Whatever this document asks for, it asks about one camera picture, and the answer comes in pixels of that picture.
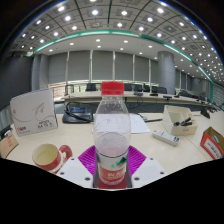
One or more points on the white paper ream box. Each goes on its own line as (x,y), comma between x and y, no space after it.
(33,111)

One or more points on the black stapler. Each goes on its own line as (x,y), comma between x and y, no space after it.
(182,122)

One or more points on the black desk microphone unit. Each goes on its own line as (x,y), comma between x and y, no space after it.
(205,113)

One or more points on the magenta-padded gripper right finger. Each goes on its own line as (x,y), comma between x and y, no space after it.
(150,170)

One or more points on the red and cream mug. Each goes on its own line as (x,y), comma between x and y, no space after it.
(46,158)

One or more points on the row of black office chairs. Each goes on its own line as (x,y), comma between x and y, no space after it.
(140,87)

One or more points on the clear red-capped water bottle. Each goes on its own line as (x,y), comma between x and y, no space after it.
(111,133)

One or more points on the long curved conference desk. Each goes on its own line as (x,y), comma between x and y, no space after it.
(83,96)

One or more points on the small beige open box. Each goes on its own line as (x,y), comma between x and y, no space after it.
(176,130)

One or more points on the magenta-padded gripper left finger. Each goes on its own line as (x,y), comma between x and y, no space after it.
(75,171)

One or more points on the group of ceiling lights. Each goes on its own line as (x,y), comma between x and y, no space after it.
(95,12)

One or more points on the open red-sided cardboard box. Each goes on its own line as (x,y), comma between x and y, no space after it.
(211,145)

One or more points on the white remote control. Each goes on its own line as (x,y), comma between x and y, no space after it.
(165,137)

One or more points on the brown paper envelope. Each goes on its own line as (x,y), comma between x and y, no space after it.
(7,144)

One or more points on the white paper sheet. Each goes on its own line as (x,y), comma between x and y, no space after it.
(138,124)

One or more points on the black desk phone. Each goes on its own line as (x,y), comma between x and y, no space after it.
(78,115)

